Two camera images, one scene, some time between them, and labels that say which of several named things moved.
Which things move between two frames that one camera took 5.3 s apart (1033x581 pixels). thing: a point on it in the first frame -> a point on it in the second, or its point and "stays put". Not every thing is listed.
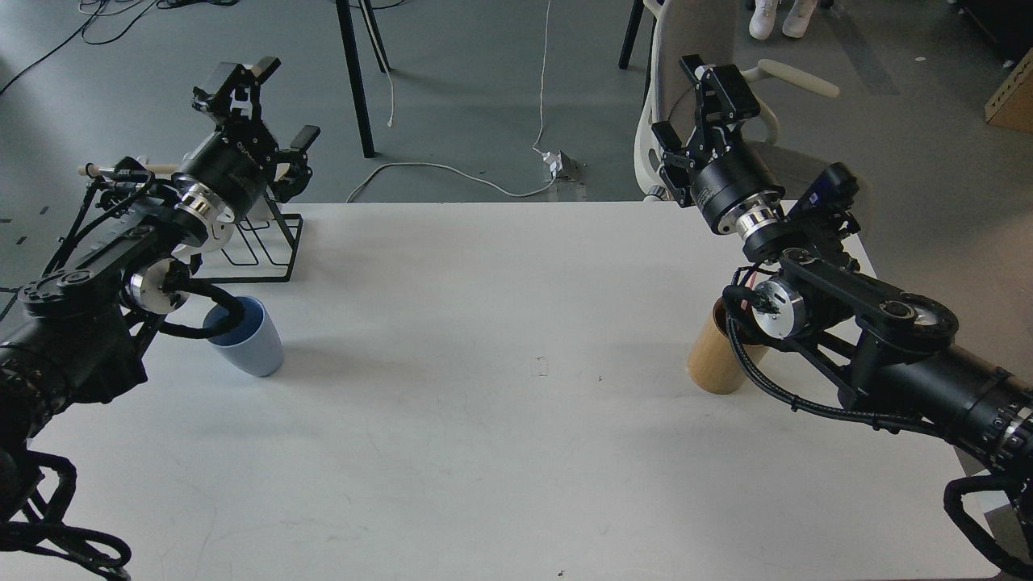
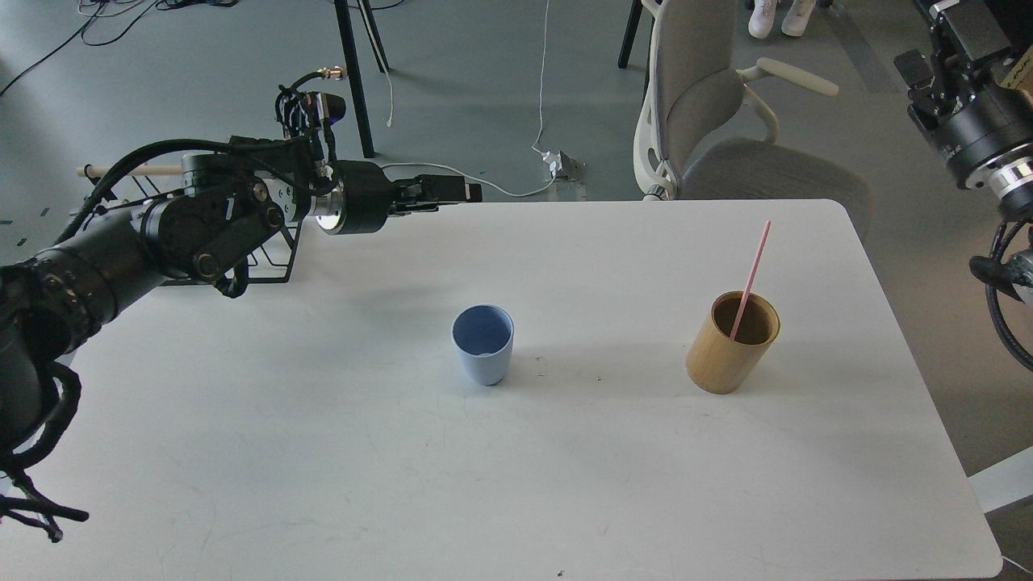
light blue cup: [256, 345] -> [483, 335]
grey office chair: [708, 30] stays put
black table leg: [345, 26] stays put
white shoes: [763, 21] stays put
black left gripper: [223, 184] -> [361, 197]
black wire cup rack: [262, 248] stays put
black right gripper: [732, 187] -> [959, 100]
